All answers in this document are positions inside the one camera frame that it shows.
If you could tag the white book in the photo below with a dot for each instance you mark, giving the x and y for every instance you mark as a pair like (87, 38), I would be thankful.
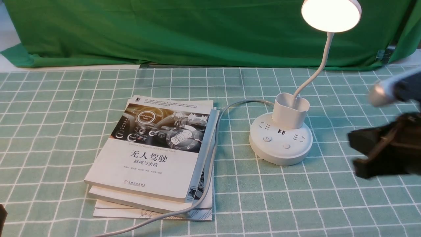
(105, 209)
(157, 149)
(139, 201)

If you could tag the bottom white book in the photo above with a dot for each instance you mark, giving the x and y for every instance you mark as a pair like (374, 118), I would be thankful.
(105, 209)

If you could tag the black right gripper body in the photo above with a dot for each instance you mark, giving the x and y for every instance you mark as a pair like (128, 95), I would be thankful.
(397, 148)

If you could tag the dark object at left edge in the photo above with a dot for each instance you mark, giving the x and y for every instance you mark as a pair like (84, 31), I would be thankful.
(3, 216)

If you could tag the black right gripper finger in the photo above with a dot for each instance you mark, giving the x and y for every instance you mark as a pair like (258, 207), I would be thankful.
(380, 166)
(364, 140)

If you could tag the metal binder clip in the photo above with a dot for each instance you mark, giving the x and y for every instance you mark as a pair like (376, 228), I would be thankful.
(383, 56)

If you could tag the top white book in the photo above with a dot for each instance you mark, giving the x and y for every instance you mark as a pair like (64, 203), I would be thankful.
(157, 149)

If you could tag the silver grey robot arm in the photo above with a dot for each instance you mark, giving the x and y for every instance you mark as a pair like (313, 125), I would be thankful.
(403, 87)

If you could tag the green backdrop cloth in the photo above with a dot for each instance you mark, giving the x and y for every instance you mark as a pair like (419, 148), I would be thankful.
(252, 33)

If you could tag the middle white book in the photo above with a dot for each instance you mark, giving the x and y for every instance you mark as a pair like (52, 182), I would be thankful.
(139, 201)

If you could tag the white desk lamp with sockets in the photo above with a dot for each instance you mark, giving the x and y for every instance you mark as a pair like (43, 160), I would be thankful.
(281, 137)

